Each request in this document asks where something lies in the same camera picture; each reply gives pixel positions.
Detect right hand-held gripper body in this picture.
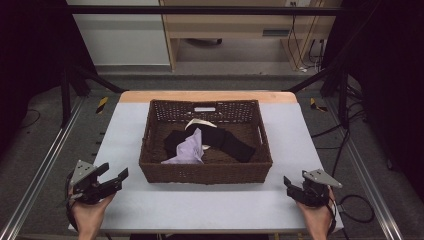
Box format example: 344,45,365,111
297,168,343,208

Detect light grey table mat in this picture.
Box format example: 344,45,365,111
68,101,344,234

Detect black curtain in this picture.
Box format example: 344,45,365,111
0,0,98,158
321,0,424,204

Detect white cabinet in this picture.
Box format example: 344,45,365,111
65,0,172,67

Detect black looped cable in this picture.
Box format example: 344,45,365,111
335,194,376,224

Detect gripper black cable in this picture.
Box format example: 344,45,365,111
64,171,80,233
325,199,338,237

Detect wooden desk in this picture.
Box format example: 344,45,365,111
159,0,338,73

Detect black horizontal frame bar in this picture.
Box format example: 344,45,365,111
65,4,345,16

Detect black metal stand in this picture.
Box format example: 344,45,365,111
59,62,129,129
282,61,352,130

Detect brown woven basket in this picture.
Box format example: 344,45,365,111
138,98,274,185

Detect person's left hand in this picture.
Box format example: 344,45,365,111
68,186,117,233

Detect aluminium rail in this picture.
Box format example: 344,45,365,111
323,98,405,240
0,95,87,240

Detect black floor cable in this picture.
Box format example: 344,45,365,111
310,109,368,179

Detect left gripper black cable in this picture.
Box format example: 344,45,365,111
64,171,80,233

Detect beige strap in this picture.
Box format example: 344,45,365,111
184,117,218,131

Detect black sock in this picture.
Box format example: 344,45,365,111
163,123,257,164

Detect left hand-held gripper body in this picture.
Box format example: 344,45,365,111
67,159,113,206

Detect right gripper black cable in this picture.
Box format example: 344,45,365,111
325,199,338,237

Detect yellow black tape marker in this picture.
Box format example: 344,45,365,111
309,97,330,113
95,96,110,115

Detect purple sock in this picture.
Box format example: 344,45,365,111
160,127,206,165

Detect cables under desk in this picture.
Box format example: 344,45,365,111
287,1,327,73

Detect person's right hand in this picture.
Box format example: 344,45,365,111
295,187,336,234

